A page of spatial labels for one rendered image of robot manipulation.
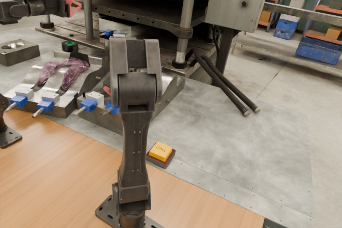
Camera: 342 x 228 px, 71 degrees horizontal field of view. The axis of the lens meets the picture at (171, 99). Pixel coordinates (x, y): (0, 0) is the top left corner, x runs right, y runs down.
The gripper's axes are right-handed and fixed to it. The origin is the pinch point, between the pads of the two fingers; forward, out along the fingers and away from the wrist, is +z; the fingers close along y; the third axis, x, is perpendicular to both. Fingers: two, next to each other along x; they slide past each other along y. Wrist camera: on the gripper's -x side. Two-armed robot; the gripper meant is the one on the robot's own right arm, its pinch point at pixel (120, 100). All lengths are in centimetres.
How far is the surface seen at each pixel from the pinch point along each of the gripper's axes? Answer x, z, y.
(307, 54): -334, 147, -115
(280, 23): -529, 219, -67
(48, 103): 11.8, 9.4, 24.7
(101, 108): 4.2, 5.5, 5.8
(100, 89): -6.0, 10.9, 14.8
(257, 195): 4, 1, -55
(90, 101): 4.2, 4.8, 10.4
